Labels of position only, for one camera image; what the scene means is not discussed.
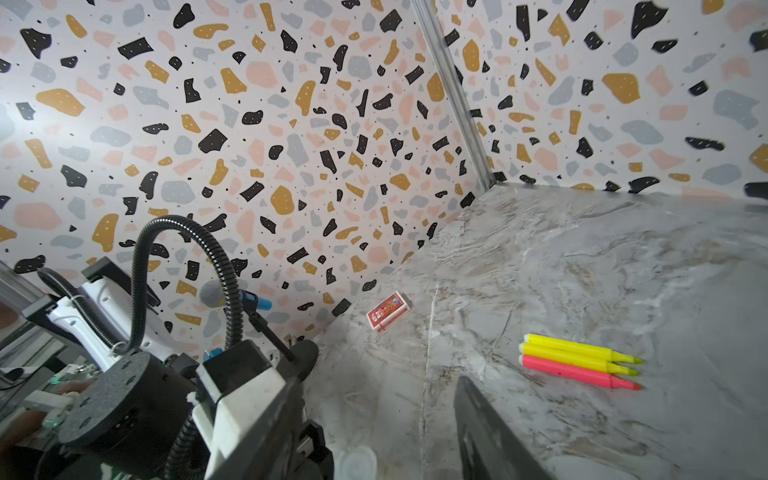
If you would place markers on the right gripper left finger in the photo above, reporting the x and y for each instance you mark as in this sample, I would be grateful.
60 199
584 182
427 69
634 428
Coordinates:
266 450

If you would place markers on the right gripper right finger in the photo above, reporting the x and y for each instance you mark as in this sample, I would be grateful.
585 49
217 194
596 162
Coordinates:
488 447

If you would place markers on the pink highlighter pen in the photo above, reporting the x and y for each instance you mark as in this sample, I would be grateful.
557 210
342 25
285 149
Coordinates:
579 374

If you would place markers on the yellow highlighter pen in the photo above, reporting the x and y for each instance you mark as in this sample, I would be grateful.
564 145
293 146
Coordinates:
581 349
573 359

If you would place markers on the red card packet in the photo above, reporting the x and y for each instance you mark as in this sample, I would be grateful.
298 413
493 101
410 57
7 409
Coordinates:
388 311

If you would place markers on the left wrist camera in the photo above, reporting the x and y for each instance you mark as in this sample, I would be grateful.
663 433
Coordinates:
234 390

